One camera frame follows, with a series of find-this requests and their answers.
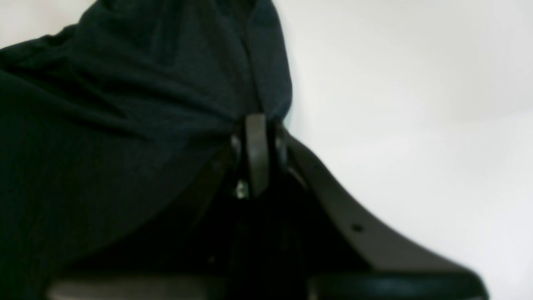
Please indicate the black t-shirt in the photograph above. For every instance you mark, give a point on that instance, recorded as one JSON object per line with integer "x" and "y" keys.
{"x": 104, "y": 124}

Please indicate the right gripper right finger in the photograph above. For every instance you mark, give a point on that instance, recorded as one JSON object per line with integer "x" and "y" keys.
{"x": 348, "y": 253}

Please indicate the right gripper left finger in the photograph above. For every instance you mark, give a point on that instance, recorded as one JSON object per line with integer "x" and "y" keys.
{"x": 185, "y": 253}

